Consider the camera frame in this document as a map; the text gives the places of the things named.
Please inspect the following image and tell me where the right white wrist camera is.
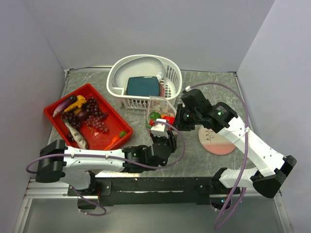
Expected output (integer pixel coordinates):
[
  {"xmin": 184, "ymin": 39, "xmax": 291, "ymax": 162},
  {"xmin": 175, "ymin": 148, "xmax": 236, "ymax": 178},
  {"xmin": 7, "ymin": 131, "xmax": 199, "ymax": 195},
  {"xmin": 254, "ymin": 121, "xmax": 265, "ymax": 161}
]
[{"xmin": 183, "ymin": 86, "xmax": 191, "ymax": 94}]

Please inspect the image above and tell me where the clear dotted zip bag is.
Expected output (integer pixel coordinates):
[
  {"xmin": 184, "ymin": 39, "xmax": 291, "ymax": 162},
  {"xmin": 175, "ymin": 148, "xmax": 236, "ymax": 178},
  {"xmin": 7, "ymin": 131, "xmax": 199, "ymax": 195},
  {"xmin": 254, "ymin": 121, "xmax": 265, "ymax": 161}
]
[{"xmin": 145, "ymin": 96, "xmax": 176, "ymax": 133}]

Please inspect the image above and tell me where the white oval plate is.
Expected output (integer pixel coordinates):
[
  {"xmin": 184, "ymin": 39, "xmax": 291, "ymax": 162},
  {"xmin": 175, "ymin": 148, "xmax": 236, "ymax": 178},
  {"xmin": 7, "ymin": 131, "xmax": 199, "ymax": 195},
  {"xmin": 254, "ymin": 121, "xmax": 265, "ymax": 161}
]
[{"xmin": 112, "ymin": 56, "xmax": 165, "ymax": 89}]

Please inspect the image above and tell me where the orange carrot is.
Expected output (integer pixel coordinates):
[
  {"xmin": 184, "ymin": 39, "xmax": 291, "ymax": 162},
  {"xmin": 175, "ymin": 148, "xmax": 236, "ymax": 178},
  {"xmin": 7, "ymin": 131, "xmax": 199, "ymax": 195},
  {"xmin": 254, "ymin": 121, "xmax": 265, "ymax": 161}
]
[{"xmin": 104, "ymin": 131, "xmax": 127, "ymax": 150}]

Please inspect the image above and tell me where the white plastic basket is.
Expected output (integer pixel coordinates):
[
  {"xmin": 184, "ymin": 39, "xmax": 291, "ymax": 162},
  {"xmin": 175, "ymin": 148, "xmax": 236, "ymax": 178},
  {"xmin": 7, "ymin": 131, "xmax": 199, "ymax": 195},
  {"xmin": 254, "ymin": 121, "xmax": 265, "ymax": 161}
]
[{"xmin": 106, "ymin": 54, "xmax": 183, "ymax": 110}]

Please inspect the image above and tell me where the purple grapes bunch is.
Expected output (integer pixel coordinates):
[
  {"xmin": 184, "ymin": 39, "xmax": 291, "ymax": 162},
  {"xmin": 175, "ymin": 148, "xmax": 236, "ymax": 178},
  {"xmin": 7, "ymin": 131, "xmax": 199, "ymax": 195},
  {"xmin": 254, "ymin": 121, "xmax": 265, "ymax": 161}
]
[{"xmin": 61, "ymin": 97, "xmax": 109, "ymax": 133}]

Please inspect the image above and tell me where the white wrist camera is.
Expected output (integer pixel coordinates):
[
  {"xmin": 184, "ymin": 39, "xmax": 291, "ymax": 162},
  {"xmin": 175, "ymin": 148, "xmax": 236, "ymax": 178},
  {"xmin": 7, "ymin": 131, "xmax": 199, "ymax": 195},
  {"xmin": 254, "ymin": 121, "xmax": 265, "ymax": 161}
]
[
  {"xmin": 150, "ymin": 118, "xmax": 169, "ymax": 138},
  {"xmin": 183, "ymin": 86, "xmax": 191, "ymax": 94}
]

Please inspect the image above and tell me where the teal square plate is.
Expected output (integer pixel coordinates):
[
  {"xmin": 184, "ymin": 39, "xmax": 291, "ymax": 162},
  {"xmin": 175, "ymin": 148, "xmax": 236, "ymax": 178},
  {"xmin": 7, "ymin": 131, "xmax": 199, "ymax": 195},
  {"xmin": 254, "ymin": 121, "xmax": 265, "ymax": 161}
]
[{"xmin": 126, "ymin": 76, "xmax": 160, "ymax": 97}]

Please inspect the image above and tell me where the black mounting base bar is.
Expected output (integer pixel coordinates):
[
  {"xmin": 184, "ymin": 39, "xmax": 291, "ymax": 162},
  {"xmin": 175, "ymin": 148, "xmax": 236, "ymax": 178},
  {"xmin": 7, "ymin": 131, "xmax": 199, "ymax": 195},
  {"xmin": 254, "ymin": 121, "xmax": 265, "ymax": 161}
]
[{"xmin": 83, "ymin": 177, "xmax": 231, "ymax": 206}]

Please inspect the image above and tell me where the orange ginger root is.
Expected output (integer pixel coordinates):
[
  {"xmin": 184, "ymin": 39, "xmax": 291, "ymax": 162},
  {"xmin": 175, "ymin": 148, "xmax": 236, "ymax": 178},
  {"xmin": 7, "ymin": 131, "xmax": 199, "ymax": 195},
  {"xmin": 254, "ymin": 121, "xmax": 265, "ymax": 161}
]
[{"xmin": 64, "ymin": 95, "xmax": 87, "ymax": 113}]

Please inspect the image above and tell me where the pink round plate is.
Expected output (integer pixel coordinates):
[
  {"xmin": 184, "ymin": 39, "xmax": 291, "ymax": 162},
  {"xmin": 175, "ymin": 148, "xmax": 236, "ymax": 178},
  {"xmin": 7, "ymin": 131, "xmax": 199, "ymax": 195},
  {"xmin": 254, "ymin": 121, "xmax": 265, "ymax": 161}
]
[{"xmin": 198, "ymin": 126, "xmax": 236, "ymax": 155}]

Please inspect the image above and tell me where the red plastic tray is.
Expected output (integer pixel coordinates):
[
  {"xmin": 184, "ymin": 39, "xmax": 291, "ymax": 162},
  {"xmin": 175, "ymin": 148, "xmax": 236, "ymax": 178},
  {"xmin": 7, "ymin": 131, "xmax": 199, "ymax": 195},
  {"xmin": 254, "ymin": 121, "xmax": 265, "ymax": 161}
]
[{"xmin": 44, "ymin": 84, "xmax": 133, "ymax": 150}]

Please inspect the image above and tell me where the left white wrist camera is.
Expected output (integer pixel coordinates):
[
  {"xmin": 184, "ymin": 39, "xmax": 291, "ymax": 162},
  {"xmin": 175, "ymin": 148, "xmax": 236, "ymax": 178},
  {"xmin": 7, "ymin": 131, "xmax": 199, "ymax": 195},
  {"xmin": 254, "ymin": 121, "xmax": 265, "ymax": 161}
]
[{"xmin": 150, "ymin": 118, "xmax": 169, "ymax": 138}]

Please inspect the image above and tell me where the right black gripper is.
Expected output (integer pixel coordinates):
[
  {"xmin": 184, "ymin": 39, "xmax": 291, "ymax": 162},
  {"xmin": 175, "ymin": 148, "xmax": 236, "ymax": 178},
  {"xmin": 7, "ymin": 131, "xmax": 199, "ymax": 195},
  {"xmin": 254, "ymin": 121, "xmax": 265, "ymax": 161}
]
[{"xmin": 171, "ymin": 103, "xmax": 201, "ymax": 131}]

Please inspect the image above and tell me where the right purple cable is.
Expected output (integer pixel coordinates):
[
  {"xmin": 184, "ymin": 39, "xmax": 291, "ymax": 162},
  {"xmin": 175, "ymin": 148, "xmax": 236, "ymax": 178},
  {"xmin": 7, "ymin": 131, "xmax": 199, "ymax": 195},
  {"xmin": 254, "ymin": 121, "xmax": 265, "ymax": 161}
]
[{"xmin": 189, "ymin": 82, "xmax": 250, "ymax": 231}]

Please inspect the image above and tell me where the green bell pepper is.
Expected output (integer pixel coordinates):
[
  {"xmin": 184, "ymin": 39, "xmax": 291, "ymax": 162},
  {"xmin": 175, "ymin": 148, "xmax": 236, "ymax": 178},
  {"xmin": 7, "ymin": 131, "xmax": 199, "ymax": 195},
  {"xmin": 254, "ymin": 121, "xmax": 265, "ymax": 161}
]
[{"xmin": 145, "ymin": 111, "xmax": 161, "ymax": 129}]

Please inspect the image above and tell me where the purple eggplant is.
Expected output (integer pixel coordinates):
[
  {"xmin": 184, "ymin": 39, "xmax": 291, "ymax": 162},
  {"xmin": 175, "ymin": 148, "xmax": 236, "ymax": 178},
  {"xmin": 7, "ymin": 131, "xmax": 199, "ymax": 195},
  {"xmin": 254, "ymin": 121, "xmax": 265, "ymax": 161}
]
[{"xmin": 52, "ymin": 95, "xmax": 77, "ymax": 117}]

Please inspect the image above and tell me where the white fish toy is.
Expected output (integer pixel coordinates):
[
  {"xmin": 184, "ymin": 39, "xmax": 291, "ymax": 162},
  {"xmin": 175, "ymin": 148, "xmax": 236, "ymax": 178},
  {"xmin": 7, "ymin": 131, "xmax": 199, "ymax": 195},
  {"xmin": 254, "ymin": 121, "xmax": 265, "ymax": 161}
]
[{"xmin": 63, "ymin": 119, "xmax": 89, "ymax": 150}]

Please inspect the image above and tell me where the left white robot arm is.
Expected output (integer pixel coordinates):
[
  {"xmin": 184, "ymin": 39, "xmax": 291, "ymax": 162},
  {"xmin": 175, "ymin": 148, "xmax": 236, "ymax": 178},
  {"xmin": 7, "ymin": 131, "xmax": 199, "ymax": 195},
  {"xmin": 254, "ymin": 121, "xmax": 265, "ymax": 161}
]
[{"xmin": 35, "ymin": 131, "xmax": 177, "ymax": 195}]

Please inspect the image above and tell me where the pink plate in basket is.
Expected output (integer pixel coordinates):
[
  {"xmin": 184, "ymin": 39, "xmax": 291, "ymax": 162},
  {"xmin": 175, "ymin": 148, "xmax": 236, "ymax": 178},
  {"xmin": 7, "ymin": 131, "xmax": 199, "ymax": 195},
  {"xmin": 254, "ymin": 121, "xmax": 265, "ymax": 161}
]
[{"xmin": 159, "ymin": 83, "xmax": 165, "ymax": 97}]

